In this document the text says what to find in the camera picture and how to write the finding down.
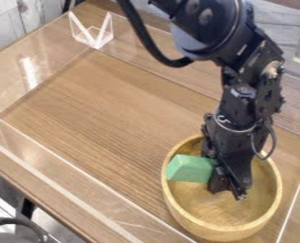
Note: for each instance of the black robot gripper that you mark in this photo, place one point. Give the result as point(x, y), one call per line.
point(238, 128)

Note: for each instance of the green rectangular block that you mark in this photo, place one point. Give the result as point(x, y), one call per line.
point(188, 168)

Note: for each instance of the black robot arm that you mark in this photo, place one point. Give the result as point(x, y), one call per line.
point(215, 30)

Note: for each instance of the brown wooden bowl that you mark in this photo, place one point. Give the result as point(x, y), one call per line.
point(215, 217)

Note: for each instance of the black table leg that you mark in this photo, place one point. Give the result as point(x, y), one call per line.
point(25, 208)

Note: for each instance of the clear acrylic tray wall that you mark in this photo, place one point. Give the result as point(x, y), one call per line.
point(100, 215)

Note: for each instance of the clear acrylic corner bracket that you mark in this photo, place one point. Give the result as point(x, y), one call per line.
point(92, 37)

